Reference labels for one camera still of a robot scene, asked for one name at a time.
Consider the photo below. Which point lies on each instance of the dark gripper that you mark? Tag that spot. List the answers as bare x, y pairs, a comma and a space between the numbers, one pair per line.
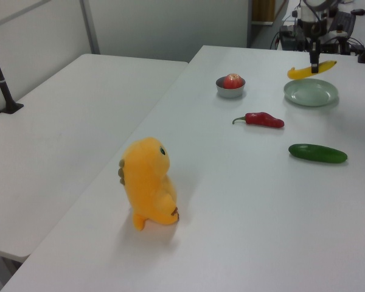
315, 29

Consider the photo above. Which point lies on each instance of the yellow toy banana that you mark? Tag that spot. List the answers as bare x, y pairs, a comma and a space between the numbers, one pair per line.
304, 70

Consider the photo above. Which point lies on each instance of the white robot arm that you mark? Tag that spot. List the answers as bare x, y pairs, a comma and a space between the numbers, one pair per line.
311, 9

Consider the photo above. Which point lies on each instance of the pale green plastic plate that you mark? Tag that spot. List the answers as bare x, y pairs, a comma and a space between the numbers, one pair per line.
311, 92

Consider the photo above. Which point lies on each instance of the black electronics box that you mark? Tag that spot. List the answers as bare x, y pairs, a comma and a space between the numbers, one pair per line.
292, 38

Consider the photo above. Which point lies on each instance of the black keyboard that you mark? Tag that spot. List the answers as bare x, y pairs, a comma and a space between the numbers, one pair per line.
345, 20

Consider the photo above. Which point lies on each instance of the black computer mouse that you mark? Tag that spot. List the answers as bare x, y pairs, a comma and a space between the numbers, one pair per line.
358, 11

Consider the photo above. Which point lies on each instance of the brown wooden door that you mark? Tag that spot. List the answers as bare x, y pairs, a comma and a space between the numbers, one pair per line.
263, 11

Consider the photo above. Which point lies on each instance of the red toy chili pepper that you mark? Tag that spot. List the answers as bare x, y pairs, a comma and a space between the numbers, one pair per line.
263, 119

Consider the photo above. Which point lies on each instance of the red toy apple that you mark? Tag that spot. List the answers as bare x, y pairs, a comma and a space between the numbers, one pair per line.
232, 81

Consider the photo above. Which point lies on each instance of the small grey metal bowl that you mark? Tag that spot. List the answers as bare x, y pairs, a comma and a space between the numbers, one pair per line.
229, 92

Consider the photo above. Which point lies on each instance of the green toy cucumber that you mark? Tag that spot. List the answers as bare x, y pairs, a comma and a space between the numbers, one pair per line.
317, 153

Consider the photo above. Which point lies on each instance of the orange plush duck toy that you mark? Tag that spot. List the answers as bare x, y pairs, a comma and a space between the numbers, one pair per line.
150, 182

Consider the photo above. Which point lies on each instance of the white adjoining table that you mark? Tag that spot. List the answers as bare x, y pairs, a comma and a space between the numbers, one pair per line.
64, 146

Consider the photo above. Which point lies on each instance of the grey partition post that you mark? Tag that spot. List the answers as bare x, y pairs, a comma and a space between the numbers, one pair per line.
89, 25

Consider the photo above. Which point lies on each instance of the black camera stand pole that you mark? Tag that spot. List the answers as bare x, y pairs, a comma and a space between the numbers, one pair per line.
1, 82

